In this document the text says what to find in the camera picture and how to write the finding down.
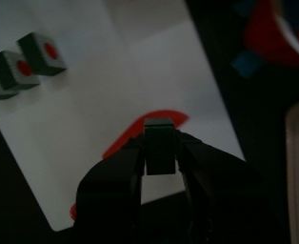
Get blue toy block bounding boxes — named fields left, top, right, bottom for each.
left=231, top=48, right=265, bottom=79

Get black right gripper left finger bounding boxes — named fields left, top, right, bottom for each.
left=73, top=132, right=148, bottom=244

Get white cutting board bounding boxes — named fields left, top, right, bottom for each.
left=0, top=0, right=247, bottom=233

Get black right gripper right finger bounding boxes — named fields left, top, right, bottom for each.
left=173, top=129, right=293, bottom=244

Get red toy knife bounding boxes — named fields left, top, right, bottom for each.
left=68, top=109, right=191, bottom=222

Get red toy cup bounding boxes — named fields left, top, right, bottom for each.
left=243, top=0, right=299, bottom=70

